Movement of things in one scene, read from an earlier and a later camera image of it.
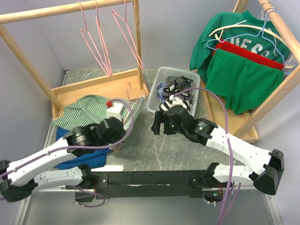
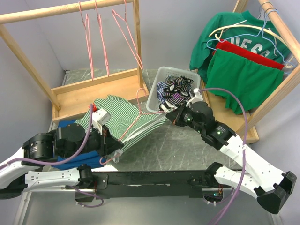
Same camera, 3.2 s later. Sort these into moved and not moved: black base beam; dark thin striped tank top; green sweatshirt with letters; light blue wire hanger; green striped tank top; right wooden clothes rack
Moved: green striped tank top
Not moved: green sweatshirt with letters; black base beam; light blue wire hanger; dark thin striped tank top; right wooden clothes rack
